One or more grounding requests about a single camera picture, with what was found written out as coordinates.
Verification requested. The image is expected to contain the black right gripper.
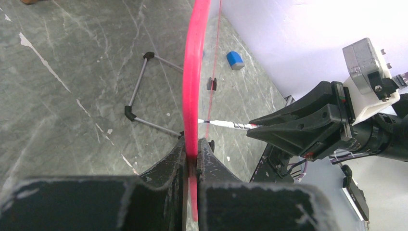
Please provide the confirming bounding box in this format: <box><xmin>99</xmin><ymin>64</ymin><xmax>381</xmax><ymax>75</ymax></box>
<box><xmin>246</xmin><ymin>81</ymin><xmax>408</xmax><ymax>162</ymax></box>

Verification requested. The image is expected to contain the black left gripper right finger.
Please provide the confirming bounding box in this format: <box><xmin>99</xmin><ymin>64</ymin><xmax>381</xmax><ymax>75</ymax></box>
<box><xmin>196</xmin><ymin>138</ymin><xmax>339</xmax><ymax>231</ymax></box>

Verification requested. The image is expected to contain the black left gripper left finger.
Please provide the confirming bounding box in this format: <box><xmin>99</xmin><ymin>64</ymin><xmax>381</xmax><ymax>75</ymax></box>
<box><xmin>0</xmin><ymin>138</ymin><xmax>187</xmax><ymax>231</ymax></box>

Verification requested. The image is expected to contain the white blue whiteboard marker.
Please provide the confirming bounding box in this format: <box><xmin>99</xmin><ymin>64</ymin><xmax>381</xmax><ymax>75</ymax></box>
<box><xmin>198</xmin><ymin>119</ymin><xmax>261</xmax><ymax>130</ymax></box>

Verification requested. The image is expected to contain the pink framed whiteboard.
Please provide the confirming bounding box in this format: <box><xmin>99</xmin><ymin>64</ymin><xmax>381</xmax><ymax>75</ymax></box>
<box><xmin>182</xmin><ymin>0</ymin><xmax>222</xmax><ymax>222</ymax></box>

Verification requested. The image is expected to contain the black whiteboard foot clip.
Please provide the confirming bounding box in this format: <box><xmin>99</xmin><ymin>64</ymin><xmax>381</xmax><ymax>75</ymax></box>
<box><xmin>206</xmin><ymin>77</ymin><xmax>217</xmax><ymax>91</ymax></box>
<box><xmin>208</xmin><ymin>140</ymin><xmax>215</xmax><ymax>152</ymax></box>

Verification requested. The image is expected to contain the blue eraser on table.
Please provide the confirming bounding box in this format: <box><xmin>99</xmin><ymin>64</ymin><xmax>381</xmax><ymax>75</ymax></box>
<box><xmin>226</xmin><ymin>51</ymin><xmax>245</xmax><ymax>70</ymax></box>

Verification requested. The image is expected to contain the orange wooden shelf rack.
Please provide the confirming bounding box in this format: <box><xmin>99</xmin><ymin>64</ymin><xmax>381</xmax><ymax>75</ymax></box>
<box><xmin>21</xmin><ymin>0</ymin><xmax>44</xmax><ymax>5</ymax></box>

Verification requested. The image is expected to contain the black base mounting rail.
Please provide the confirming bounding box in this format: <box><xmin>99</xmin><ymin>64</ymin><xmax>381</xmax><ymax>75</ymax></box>
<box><xmin>250</xmin><ymin>144</ymin><xmax>305</xmax><ymax>183</ymax></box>

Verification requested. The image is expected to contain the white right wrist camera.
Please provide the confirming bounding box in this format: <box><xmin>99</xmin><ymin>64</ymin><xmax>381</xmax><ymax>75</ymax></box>
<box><xmin>343</xmin><ymin>38</ymin><xmax>408</xmax><ymax>126</ymax></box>

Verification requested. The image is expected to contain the grey wire whiteboard stand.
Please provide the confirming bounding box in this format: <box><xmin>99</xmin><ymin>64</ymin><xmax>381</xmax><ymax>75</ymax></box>
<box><xmin>124</xmin><ymin>51</ymin><xmax>184</xmax><ymax>139</ymax></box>

